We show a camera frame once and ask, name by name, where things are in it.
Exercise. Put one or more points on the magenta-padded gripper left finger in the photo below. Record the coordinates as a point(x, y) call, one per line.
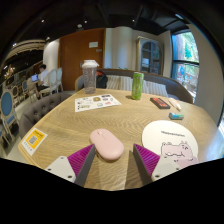
point(63, 166)

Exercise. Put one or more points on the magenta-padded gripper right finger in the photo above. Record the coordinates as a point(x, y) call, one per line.
point(163, 166)

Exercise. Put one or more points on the pink computer mouse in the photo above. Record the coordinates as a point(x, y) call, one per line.
point(107, 145)

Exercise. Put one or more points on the round white cartoon mouse pad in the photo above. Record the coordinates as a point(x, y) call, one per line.
point(166, 136)

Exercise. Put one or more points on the yellow code sticker card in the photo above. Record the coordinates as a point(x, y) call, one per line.
point(34, 140)

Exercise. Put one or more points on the small green blue packet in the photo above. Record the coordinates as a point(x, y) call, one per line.
point(176, 116)

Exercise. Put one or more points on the grey tufted sofa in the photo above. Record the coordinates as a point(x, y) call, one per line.
point(38, 110)

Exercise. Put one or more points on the black and orange flat box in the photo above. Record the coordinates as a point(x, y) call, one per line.
point(160, 103)

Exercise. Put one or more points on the white sticker sheet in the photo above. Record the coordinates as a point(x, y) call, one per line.
point(96, 102)

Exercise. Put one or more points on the striped cushion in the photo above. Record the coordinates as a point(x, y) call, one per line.
point(120, 83)
point(156, 88)

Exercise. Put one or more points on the grey curved bench sofa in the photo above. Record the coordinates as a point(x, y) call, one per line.
point(176, 87)

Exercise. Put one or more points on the blue padded chair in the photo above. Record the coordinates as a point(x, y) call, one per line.
point(6, 106)

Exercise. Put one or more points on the green drink can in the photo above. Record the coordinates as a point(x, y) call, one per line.
point(137, 86)

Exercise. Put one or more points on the white dining chair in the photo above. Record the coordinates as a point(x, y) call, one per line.
point(54, 80)

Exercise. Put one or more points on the person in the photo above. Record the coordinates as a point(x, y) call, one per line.
point(42, 77)

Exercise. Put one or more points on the clear shaker bottle white lid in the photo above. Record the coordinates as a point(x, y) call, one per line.
point(90, 78)

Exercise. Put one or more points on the open laptop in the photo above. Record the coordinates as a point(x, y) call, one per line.
point(34, 78)

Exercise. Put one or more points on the black backpack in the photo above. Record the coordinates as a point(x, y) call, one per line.
point(102, 80)

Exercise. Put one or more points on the dark framed window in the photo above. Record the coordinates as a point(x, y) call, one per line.
point(185, 63)

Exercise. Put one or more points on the brown wooden door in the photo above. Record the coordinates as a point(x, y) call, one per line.
point(75, 60)

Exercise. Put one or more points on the arched glass door cabinet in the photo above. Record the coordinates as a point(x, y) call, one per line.
point(150, 56)

